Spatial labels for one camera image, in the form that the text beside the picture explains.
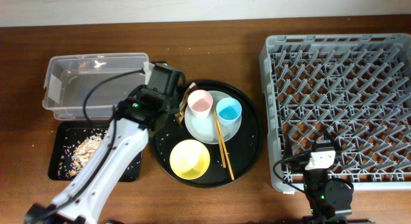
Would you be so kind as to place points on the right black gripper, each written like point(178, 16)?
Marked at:
point(288, 151)

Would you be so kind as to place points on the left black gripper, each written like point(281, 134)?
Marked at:
point(174, 99)

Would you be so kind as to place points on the gold brown snack wrapper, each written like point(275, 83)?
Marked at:
point(179, 116)

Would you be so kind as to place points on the pink cup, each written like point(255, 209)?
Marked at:
point(200, 103)

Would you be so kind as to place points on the blue cup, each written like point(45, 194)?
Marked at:
point(228, 111)

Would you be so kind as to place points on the yellow bowl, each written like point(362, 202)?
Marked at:
point(189, 159)

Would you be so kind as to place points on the food scraps pile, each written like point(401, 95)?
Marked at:
point(79, 145)

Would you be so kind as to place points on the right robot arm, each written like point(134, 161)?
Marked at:
point(329, 198)

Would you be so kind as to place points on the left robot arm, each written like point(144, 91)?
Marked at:
point(83, 199)

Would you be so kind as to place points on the grey dishwasher rack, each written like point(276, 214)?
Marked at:
point(357, 87)

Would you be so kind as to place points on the grey round plate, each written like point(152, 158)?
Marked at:
point(204, 130)

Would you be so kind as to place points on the wooden chopstick left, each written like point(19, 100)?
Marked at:
point(219, 137)

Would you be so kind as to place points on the wooden chopstick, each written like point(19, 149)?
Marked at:
point(219, 137)
point(228, 163)

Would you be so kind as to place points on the round black serving tray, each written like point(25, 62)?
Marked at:
point(243, 149)

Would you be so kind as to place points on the wooden chopstick right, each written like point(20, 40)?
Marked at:
point(228, 163)

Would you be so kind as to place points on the clear plastic storage bin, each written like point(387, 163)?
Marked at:
point(70, 78)

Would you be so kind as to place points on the black rectangular tray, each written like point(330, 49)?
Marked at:
point(57, 150)

